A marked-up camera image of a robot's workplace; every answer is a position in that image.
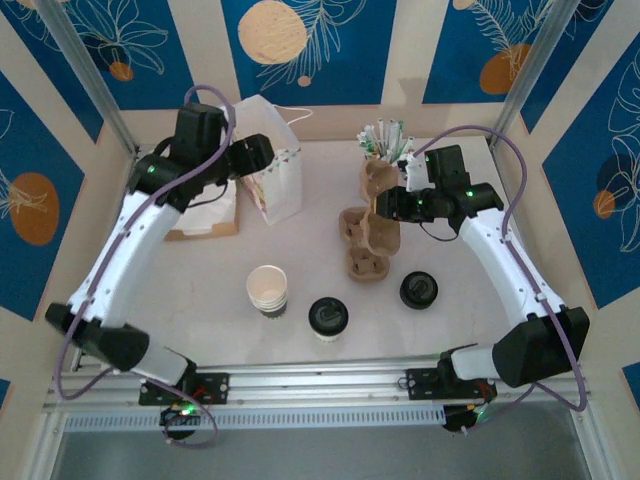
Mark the cardboard napkin box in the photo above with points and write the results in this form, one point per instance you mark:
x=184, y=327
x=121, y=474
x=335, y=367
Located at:
x=200, y=235

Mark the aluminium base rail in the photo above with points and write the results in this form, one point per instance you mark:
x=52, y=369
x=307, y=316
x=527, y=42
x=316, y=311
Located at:
x=320, y=380

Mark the stack of paper cups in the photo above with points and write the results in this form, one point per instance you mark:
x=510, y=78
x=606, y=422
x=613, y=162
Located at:
x=267, y=295

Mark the black plastic cup lid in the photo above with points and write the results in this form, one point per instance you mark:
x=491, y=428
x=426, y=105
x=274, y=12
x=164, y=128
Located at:
x=328, y=316

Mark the aluminium frame post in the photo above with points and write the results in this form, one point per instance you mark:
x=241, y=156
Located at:
x=86, y=65
x=535, y=65

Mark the brown pulp cup carrier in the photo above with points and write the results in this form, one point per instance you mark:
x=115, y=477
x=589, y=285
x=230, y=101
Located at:
x=382, y=235

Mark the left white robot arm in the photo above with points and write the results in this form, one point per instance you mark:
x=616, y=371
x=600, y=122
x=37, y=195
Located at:
x=120, y=260

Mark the wrapped straws bundle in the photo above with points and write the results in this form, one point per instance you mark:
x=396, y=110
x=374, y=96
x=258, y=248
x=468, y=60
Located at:
x=385, y=137

